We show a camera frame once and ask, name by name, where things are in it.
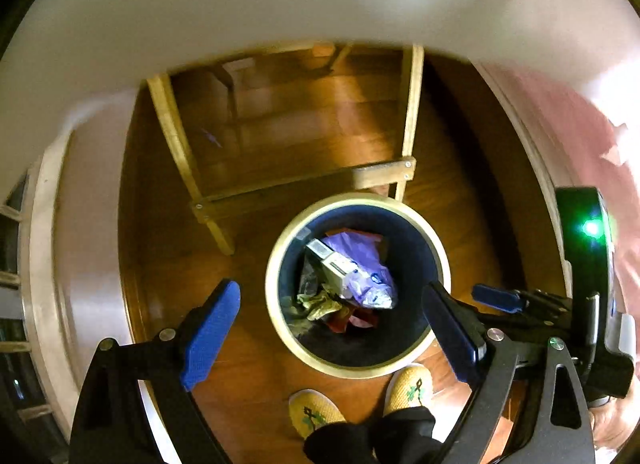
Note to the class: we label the gold foil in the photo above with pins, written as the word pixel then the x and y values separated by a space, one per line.
pixel 320 304

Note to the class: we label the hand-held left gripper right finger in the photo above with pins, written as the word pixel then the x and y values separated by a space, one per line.
pixel 452 334

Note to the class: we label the window with metal grille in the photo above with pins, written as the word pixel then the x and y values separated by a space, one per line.
pixel 10 254

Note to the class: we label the wooden table frame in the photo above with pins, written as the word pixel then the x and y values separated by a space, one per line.
pixel 172 124

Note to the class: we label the pink bed blanket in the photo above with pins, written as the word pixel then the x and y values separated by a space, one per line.
pixel 565 134

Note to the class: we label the purple plastic bag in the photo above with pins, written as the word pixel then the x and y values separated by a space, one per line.
pixel 362 269

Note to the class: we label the person's black trousers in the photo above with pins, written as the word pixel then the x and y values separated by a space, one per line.
pixel 380 439

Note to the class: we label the person's right hand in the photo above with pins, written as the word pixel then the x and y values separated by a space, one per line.
pixel 610 424

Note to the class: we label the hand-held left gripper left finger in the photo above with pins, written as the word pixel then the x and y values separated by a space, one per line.
pixel 210 334

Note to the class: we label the grey carton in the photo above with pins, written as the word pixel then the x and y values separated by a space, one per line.
pixel 327 269

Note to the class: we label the red wrapper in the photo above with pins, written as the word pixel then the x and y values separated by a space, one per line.
pixel 350 321

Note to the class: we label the person's right yellow slipper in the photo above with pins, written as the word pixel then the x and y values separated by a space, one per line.
pixel 410 389

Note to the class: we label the person's left yellow slipper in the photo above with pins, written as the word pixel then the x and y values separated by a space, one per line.
pixel 312 416

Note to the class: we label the blue bin with yellow rim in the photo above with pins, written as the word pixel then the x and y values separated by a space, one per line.
pixel 360 349

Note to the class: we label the person's yellow slipper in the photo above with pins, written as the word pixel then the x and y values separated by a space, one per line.
pixel 410 389
pixel 312 416

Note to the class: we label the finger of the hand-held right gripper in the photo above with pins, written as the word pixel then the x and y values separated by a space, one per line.
pixel 497 296

